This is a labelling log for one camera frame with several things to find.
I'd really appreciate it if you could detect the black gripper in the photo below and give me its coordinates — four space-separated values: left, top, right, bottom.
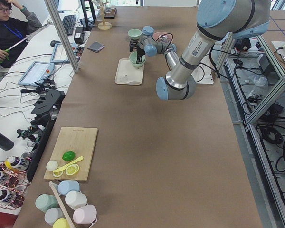
136 46 145 64

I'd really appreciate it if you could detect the green bowl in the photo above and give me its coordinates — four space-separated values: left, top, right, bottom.
131 62 145 68
127 29 142 40
129 52 146 63

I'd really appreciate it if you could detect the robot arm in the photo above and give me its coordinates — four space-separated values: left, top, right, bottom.
129 0 271 100

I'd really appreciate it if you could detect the green bowl on tray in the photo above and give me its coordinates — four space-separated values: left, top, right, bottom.
131 62 145 68

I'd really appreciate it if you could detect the beige serving tray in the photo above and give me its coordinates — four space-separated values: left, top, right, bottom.
114 58 144 85

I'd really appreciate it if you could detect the pink bowl with ice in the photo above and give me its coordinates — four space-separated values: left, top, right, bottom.
153 31 173 44

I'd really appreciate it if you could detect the grey folded cloth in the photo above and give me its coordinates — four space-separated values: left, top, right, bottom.
87 41 105 53

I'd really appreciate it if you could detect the wooden mug tree stand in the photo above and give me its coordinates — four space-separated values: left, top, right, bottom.
92 0 112 30

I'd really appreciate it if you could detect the black tray with glass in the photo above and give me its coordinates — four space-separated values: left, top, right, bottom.
104 8 117 19

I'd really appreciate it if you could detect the black power adapter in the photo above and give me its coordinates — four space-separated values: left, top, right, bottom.
74 27 85 44

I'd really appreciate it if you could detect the black keyboard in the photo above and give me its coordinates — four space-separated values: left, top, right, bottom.
62 15 76 36

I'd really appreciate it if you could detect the far teach pendant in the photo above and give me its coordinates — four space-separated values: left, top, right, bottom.
50 43 69 64

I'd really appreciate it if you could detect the teach pendant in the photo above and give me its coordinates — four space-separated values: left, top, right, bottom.
50 43 69 64
18 61 55 87

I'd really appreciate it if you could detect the wooden cutting board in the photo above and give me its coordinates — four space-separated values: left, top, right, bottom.
44 127 98 181

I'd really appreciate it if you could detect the near teach pendant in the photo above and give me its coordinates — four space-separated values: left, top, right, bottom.
18 61 55 87

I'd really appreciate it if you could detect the black plastic stand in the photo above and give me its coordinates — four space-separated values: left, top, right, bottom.
30 89 66 127

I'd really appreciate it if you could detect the yellow plastic knife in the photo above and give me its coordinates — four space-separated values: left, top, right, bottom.
53 156 84 173

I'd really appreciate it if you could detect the green lime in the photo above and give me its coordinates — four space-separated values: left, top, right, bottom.
62 151 76 161

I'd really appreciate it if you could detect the lemon slice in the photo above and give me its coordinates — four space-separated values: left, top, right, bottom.
65 163 80 176
52 171 64 178

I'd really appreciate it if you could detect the person in black sweater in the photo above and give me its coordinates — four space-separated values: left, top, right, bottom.
0 0 42 68

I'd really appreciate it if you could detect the white garlic bun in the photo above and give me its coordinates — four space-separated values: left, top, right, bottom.
46 160 58 171

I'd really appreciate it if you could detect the blue mug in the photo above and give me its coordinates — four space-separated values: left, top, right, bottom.
58 180 80 196

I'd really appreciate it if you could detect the white mug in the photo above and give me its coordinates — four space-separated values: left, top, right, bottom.
65 190 87 210

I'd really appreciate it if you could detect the pink mug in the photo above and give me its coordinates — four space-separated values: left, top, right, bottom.
73 204 97 224

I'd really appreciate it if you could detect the green mug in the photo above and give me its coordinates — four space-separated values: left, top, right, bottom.
35 194 58 213

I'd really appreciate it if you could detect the grey mug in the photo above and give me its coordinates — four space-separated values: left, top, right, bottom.
44 208 64 226

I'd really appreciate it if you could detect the yellow mug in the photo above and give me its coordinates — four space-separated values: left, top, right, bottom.
52 218 70 228

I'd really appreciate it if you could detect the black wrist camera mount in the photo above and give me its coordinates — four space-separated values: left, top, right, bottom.
129 39 139 52

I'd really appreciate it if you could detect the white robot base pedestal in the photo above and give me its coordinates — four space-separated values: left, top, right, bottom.
191 54 214 85

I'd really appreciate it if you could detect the aluminium frame post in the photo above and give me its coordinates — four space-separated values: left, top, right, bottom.
44 0 79 73

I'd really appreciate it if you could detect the wooden rack handle bar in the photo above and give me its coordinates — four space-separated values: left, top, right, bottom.
48 181 75 228

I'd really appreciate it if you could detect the copper wire bottle rack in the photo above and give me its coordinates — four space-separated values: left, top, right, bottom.
0 162 30 211

